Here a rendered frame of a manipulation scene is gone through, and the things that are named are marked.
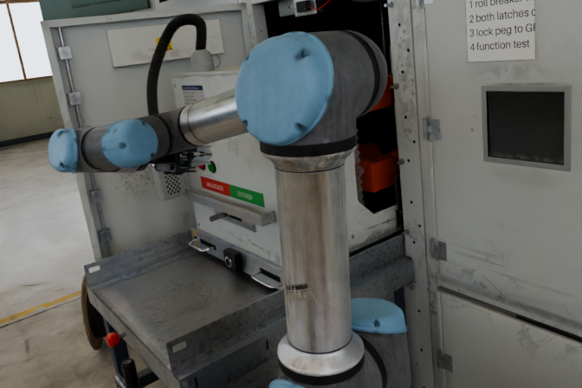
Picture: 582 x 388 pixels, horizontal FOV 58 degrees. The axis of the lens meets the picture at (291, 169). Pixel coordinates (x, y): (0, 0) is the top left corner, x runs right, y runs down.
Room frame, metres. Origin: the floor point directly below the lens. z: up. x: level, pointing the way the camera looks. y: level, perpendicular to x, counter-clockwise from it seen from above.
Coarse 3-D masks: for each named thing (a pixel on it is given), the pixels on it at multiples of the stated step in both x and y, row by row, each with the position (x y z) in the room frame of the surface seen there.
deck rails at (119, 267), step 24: (168, 240) 1.50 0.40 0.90; (96, 264) 1.37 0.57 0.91; (120, 264) 1.41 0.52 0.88; (144, 264) 1.45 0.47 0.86; (360, 264) 1.20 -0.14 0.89; (384, 264) 1.25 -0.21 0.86; (96, 288) 1.33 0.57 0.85; (240, 312) 1.00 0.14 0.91; (264, 312) 1.03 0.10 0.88; (192, 336) 0.93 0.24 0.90; (216, 336) 0.96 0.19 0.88; (240, 336) 0.99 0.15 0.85; (192, 360) 0.93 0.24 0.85
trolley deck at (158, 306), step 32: (192, 256) 1.49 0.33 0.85; (128, 288) 1.32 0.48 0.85; (160, 288) 1.29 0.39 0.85; (192, 288) 1.27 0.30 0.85; (224, 288) 1.24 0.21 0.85; (256, 288) 1.22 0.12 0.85; (352, 288) 1.16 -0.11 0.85; (384, 288) 1.20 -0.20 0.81; (128, 320) 1.14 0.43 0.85; (160, 320) 1.12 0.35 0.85; (192, 320) 1.10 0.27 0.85; (160, 352) 0.98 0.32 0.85; (224, 352) 0.95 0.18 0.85; (256, 352) 0.98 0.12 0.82; (192, 384) 0.89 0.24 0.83; (224, 384) 0.93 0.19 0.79
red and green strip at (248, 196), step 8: (200, 176) 1.45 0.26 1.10; (208, 184) 1.42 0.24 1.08; (216, 184) 1.38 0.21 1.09; (224, 184) 1.34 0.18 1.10; (224, 192) 1.34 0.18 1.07; (232, 192) 1.31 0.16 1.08; (240, 192) 1.28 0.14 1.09; (248, 192) 1.25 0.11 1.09; (256, 192) 1.21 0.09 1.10; (248, 200) 1.25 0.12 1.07; (256, 200) 1.22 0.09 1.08
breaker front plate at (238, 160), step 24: (216, 144) 1.35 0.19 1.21; (240, 144) 1.25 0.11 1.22; (192, 168) 1.49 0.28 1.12; (216, 168) 1.37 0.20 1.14; (240, 168) 1.26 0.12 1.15; (264, 168) 1.17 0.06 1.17; (216, 192) 1.39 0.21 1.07; (264, 192) 1.19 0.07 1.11; (240, 240) 1.31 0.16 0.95; (264, 240) 1.21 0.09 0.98
